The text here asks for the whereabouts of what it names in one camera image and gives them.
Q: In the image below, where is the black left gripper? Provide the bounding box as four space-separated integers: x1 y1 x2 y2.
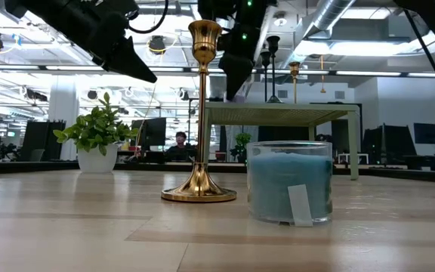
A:
43 0 159 85

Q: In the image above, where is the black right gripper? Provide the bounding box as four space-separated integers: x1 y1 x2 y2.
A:
217 21 264 102

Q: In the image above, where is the black candlestick holder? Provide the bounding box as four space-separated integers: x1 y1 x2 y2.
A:
265 35 284 104
260 48 272 104

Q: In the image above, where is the gold candlestick holder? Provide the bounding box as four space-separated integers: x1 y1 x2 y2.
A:
288 60 301 104
160 19 238 204

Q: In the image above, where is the blue candle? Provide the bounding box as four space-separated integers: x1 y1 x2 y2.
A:
245 140 334 228

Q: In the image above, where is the mint green perforated shelf riser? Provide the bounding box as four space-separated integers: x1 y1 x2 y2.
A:
202 100 362 181

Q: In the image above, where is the potted green plant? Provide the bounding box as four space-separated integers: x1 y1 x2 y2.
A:
229 132 253 165

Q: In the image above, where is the black monitor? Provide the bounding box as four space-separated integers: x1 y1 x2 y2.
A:
130 117 168 153
362 123 418 166
412 122 435 146

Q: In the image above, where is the white column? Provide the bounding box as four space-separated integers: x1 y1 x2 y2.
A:
47 75 80 162

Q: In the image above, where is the person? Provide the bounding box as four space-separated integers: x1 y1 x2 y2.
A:
163 131 199 164

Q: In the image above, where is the green plant in white pot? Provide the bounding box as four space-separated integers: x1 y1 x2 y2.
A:
52 91 140 175

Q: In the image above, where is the black cabinet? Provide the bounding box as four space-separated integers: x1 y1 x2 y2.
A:
20 119 67 162

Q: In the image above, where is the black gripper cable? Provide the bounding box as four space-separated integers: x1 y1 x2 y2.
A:
128 0 170 35

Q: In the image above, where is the silver ventilation duct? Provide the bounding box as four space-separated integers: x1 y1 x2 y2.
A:
277 0 358 70

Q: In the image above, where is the black aluminium table frame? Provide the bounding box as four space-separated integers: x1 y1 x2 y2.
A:
0 160 435 185

